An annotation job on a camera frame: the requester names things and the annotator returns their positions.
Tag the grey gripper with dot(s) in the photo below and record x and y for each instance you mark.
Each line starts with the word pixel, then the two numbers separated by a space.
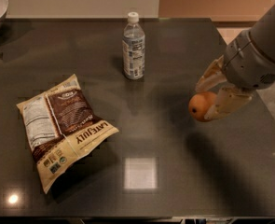
pixel 250 64

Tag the orange fruit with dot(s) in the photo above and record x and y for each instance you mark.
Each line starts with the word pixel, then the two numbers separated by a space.
pixel 200 103

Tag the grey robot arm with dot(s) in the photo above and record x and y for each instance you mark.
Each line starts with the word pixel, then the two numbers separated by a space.
pixel 265 26

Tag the blue plastic water bottle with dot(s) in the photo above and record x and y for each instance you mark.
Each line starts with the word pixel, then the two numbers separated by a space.
pixel 133 48

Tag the brown tan chip bag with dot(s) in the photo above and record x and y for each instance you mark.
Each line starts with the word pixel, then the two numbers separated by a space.
pixel 61 129

